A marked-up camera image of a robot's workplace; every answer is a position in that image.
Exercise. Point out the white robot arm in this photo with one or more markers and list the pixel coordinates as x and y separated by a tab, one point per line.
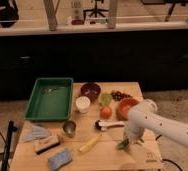
144	116

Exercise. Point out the metal cup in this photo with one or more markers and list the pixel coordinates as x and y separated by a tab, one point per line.
69	128

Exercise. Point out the white handled brush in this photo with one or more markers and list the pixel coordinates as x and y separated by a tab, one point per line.
103	125

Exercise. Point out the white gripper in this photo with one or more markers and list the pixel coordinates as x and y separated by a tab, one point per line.
133	134

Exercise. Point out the green plastic tray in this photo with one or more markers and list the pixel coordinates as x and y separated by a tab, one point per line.
54	106

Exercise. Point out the dark red bowl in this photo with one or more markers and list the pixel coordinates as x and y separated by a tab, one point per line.
91	90

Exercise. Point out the wooden frame post left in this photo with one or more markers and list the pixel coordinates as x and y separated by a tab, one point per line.
51	15

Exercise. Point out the orange bowl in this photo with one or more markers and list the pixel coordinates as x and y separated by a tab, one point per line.
124	106

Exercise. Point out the yellow corn cob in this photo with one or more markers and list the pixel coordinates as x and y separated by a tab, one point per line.
90	144

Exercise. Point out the wooden block brush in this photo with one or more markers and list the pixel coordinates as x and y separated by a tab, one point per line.
43	145

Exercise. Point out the bunch of dark grapes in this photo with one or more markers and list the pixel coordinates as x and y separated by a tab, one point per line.
118	96

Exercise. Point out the small green cup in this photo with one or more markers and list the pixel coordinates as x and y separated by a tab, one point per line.
105	99

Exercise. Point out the wooden frame post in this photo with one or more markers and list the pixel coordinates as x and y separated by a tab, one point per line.
111	22
51	15

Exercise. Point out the grey folded cloth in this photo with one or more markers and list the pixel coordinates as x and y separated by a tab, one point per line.
37	132

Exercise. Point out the green pepper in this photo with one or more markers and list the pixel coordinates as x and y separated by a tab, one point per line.
123	144

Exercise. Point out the office chair base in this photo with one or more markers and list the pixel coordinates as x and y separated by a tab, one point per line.
95	10

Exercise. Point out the black stand pole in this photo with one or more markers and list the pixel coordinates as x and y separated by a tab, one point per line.
11	129

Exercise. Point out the metal item in tray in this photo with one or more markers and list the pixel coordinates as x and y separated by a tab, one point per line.
49	90

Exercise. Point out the blue sponge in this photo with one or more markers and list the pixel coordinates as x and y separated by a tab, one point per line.
59	159

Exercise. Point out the wooden frame post middle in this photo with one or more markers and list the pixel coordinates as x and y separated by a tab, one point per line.
111	22

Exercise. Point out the red tomato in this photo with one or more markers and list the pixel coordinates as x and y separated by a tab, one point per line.
106	112

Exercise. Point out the white cup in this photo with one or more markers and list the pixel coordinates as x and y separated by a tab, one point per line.
83	104

